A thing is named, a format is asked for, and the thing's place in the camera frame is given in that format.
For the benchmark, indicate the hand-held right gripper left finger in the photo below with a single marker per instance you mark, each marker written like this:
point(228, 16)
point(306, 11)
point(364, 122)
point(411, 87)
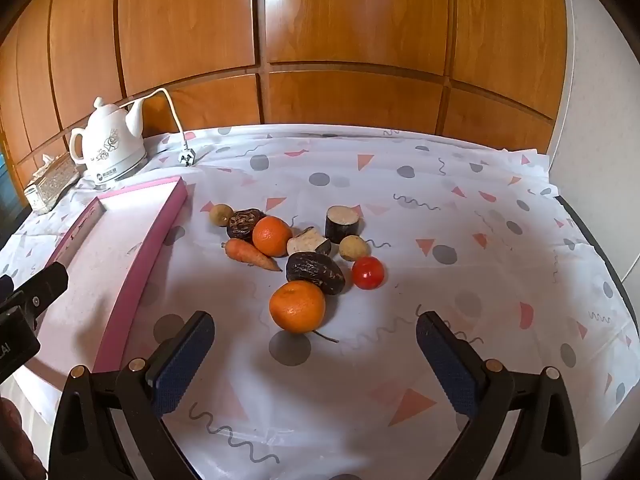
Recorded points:
point(182, 365)

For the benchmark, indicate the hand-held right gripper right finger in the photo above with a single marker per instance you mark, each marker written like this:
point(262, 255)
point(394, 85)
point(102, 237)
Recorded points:
point(447, 365)

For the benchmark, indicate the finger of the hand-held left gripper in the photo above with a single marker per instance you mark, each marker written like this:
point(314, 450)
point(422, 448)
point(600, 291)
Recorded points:
point(45, 282)

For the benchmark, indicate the pink shallow tray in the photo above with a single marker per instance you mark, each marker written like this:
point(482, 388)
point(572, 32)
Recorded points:
point(100, 260)

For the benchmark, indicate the red tomato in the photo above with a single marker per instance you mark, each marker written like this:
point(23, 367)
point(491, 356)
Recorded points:
point(368, 273)

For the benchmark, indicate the large orange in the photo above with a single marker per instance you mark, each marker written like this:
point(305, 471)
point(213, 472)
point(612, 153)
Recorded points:
point(297, 306)

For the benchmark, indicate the orange carrot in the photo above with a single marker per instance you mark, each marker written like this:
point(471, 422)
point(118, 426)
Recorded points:
point(247, 253)

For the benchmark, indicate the pale potato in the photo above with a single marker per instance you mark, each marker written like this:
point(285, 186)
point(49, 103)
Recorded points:
point(354, 248)

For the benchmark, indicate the round dark passion fruit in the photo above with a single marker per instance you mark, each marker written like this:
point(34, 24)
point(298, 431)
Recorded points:
point(242, 222)

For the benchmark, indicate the yellowish fruit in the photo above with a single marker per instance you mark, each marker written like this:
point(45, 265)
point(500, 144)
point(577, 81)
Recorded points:
point(221, 215)

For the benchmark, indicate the small orange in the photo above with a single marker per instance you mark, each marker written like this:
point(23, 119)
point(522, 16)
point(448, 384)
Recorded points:
point(271, 236)

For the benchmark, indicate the oblong dark passion fruit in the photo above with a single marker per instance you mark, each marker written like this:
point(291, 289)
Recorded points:
point(315, 270)

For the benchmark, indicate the wedge eggplant piece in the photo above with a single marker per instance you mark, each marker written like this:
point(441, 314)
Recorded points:
point(305, 244)

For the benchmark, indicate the round eggplant chunk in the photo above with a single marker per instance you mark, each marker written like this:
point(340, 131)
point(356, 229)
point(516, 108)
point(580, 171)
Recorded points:
point(342, 227)

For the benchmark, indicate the person's left hand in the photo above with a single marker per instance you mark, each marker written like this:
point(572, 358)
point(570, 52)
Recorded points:
point(15, 425)

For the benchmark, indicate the silver embossed tissue box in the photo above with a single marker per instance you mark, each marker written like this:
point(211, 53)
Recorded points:
point(50, 185)

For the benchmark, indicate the dark glass door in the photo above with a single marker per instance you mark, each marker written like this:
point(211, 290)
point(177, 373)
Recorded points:
point(6, 185)

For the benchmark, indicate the white floral ceramic kettle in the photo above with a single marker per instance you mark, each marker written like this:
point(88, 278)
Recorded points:
point(110, 150)

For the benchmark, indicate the white patterned tablecloth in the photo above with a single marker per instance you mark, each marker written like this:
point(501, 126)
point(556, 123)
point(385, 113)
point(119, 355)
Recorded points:
point(450, 210)

